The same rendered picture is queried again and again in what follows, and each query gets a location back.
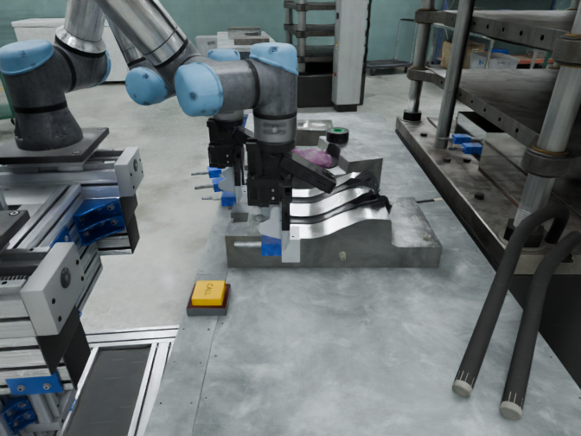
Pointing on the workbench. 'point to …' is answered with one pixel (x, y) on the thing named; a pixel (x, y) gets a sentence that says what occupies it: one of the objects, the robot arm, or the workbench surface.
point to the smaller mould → (311, 131)
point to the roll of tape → (337, 135)
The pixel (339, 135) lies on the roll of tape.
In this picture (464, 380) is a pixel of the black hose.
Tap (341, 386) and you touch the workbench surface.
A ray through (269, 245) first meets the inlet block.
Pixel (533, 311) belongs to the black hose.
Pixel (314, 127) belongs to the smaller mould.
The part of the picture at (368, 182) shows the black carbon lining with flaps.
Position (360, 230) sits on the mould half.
